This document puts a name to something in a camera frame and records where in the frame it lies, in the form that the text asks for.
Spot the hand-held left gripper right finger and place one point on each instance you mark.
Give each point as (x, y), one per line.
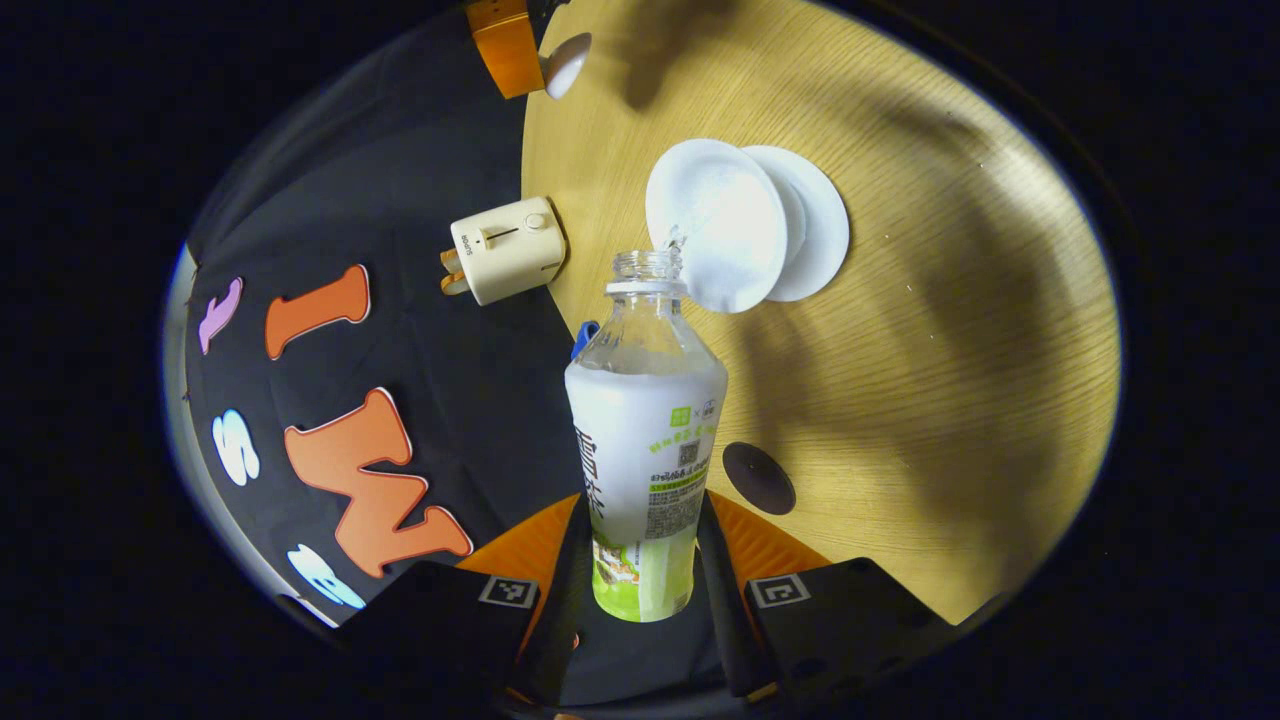
(725, 620)

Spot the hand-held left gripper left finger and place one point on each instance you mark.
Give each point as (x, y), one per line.
(560, 620)

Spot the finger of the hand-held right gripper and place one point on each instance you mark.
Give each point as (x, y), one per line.
(508, 50)

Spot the dark brown round coaster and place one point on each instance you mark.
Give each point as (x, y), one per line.
(758, 478)

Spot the clear water bottle green label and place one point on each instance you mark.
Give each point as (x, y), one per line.
(645, 440)

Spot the white teacup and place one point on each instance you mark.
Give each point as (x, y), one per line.
(715, 225)

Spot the cream white toaster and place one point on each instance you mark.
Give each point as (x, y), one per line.
(508, 250)

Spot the brown bread slice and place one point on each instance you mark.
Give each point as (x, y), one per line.
(455, 285)
(451, 262)

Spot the blue folded towel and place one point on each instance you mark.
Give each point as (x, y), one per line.
(584, 338)

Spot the white saucer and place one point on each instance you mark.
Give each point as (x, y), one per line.
(820, 225)

